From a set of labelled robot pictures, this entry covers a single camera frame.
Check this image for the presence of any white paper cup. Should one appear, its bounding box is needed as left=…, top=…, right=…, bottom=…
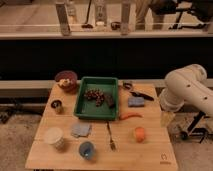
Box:
left=44, top=127, right=64, bottom=150

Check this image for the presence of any blue sponge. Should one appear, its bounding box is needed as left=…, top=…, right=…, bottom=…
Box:
left=128, top=97, right=145, bottom=107

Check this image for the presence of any grey folded cloth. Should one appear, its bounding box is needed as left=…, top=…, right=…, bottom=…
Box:
left=71, top=123, right=92, bottom=138

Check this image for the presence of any orange carrot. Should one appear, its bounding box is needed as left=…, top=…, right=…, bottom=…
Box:
left=119, top=113, right=142, bottom=120

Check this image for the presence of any blue cup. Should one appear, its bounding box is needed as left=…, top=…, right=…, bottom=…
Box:
left=79, top=141, right=95, bottom=160

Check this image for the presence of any metal fork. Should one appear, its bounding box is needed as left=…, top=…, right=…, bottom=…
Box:
left=107, top=122, right=116, bottom=151

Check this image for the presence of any orange apple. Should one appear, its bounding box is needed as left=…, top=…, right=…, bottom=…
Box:
left=134, top=127, right=146, bottom=142

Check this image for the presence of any black handled knife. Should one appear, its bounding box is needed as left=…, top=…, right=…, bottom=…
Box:
left=130, top=91, right=154, bottom=101

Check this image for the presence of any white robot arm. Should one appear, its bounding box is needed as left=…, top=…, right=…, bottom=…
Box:
left=159, top=64, right=213, bottom=127

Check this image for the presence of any bunch of dark grapes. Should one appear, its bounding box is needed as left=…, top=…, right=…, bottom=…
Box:
left=84, top=89, right=104, bottom=107

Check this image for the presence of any small dark tin can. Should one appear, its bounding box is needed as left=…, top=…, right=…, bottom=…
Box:
left=51, top=100, right=63, bottom=114

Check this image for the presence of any dark red bowl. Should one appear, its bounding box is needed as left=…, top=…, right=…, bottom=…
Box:
left=55, top=70, right=77, bottom=92

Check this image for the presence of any green plastic tray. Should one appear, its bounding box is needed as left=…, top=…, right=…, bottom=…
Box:
left=74, top=77, right=119, bottom=121

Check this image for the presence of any dark brown block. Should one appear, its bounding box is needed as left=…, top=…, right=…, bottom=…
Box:
left=104, top=94, right=115, bottom=108

